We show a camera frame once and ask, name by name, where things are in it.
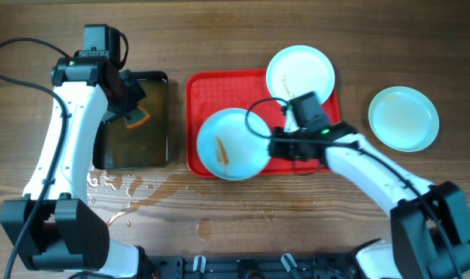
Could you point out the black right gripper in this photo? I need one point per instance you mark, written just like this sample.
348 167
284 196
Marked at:
277 148

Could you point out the white plate with brown streak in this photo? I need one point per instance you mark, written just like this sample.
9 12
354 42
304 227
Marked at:
232 144

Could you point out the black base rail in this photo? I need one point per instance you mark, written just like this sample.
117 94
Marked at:
319 266

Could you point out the black water tray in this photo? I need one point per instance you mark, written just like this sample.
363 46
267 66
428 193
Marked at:
117 147

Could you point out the red plastic tray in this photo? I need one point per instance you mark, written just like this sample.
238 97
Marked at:
208 92

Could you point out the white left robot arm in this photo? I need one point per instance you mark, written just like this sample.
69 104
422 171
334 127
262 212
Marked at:
52 227

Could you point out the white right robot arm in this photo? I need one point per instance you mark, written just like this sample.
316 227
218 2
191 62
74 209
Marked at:
430 224

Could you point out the white plate with sauce squiggle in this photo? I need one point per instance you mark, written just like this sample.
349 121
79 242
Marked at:
297 70

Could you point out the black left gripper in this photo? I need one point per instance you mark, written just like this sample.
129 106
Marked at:
137 93

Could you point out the orange green sponge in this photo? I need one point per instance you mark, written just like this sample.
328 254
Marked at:
136 117

